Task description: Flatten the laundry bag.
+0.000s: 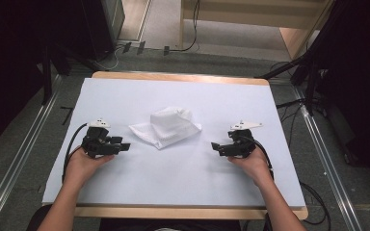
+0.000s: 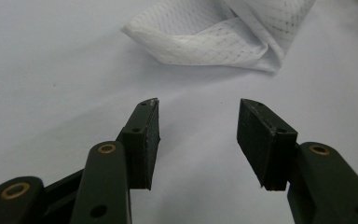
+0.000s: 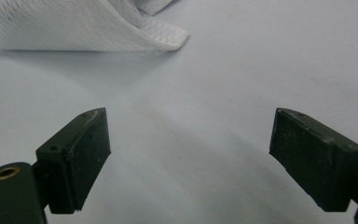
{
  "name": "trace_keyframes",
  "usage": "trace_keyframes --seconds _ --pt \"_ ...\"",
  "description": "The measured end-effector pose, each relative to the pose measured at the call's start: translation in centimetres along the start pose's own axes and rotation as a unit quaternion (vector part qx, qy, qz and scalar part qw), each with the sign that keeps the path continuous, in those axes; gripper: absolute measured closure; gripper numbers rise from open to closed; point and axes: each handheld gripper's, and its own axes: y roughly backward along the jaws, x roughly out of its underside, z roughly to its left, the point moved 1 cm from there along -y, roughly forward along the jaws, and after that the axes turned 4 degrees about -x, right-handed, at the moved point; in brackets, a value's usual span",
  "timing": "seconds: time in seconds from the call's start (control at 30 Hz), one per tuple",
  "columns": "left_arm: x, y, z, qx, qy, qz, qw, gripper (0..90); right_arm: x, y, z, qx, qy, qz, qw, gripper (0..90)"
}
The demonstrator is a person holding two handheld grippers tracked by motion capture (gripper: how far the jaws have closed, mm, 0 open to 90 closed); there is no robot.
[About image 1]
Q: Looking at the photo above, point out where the black metal stand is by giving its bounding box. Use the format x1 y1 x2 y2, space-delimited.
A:
40 46 54 105

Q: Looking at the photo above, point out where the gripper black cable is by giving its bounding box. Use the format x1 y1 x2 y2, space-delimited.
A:
61 122 89 184
242 134 275 181

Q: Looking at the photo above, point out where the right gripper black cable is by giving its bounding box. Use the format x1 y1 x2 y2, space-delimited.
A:
242 134 275 181

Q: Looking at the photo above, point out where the aluminium floor rail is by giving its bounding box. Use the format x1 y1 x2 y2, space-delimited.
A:
0 75 64 231
292 86 364 231

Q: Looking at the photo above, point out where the dark cabinet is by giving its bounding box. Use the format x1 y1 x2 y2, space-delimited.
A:
54 0 126 64

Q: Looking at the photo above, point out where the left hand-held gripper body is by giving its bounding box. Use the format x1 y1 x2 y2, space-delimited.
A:
81 118 119 159

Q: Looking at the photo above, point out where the wooden table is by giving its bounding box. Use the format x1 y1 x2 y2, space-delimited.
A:
73 70 309 221

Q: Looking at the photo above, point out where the white table mat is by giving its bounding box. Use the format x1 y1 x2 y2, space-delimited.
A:
41 77 306 209

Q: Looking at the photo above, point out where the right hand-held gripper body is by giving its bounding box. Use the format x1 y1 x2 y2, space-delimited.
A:
227 120 264 159

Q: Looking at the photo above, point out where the white textured towel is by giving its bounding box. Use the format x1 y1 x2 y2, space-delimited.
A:
128 106 203 151

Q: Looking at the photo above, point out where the black tripod stand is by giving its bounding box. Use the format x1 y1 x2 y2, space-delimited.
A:
254 52 326 116

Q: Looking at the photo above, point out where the black curtain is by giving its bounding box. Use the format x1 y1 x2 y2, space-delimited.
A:
0 0 61 153
307 0 370 181

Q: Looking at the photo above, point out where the white floor cable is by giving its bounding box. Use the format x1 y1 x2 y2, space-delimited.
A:
97 43 127 71

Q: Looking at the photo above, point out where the light wooden furniture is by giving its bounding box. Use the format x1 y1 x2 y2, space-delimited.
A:
178 0 336 61

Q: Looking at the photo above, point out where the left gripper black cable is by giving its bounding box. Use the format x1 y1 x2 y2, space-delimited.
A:
61 122 89 184

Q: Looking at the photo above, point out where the black hanging cable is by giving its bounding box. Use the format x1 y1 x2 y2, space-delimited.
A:
168 0 202 53

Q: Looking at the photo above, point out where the person's right hand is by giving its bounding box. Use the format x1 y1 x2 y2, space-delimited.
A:
227 145 273 189

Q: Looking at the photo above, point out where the black looped floor cable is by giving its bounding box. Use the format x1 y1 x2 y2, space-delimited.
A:
298 181 332 226

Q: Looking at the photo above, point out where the person's left hand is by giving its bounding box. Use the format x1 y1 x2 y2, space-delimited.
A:
64 145 116 191

